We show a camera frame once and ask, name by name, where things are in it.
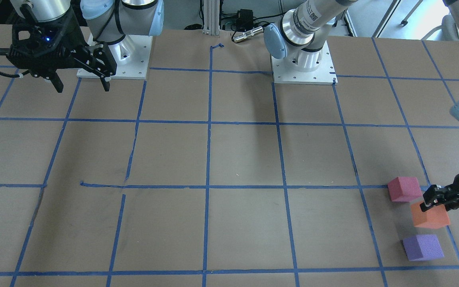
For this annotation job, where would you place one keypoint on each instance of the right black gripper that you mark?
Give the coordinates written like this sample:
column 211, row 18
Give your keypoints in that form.
column 73, row 39

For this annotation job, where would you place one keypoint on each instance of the orange foam cube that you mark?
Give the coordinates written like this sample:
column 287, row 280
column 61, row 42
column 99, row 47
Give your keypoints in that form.
column 434, row 218

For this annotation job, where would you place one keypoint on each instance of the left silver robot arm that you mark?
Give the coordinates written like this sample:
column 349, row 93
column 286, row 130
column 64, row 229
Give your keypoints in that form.
column 299, row 29

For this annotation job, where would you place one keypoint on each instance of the red foam cube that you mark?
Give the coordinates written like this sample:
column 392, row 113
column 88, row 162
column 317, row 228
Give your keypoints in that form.
column 404, row 189

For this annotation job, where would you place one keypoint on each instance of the purple foam cube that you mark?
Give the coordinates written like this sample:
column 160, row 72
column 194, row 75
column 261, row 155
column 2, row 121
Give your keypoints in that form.
column 422, row 247

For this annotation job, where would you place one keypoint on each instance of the grey chair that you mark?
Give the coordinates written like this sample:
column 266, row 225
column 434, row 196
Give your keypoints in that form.
column 446, row 31

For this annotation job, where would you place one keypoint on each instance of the black power adapter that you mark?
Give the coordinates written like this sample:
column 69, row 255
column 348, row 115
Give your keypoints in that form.
column 244, row 19

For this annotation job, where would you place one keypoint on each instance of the silver cylindrical connector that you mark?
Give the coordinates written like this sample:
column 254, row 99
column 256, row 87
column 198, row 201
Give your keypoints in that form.
column 246, row 35

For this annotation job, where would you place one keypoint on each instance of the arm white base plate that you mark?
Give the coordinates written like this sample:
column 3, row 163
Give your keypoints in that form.
column 130, row 59
column 305, row 67

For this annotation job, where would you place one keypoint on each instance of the aluminium frame post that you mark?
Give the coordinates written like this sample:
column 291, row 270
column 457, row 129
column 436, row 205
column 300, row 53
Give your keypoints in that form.
column 211, row 10

